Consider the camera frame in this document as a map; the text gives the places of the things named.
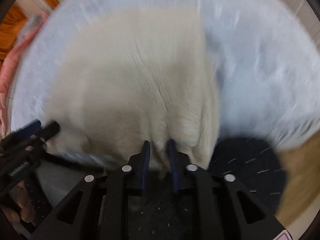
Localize cream knit sweater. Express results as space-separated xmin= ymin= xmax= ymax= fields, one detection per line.
xmin=46 ymin=7 xmax=219 ymax=170

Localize left hand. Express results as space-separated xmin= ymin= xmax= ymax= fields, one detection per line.
xmin=1 ymin=177 xmax=35 ymax=223

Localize pink blanket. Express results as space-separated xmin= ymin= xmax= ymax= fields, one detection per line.
xmin=1 ymin=11 xmax=48 ymax=139

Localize black speckled trousers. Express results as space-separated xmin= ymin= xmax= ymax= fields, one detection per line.
xmin=208 ymin=138 xmax=287 ymax=214

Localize grey cloth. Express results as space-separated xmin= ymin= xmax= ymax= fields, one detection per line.
xmin=17 ymin=14 xmax=41 ymax=40

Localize orange curtain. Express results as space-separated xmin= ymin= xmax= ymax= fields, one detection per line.
xmin=1 ymin=0 xmax=63 ymax=61

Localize light blue butterfly bedspread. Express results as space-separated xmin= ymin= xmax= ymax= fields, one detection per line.
xmin=9 ymin=0 xmax=319 ymax=149

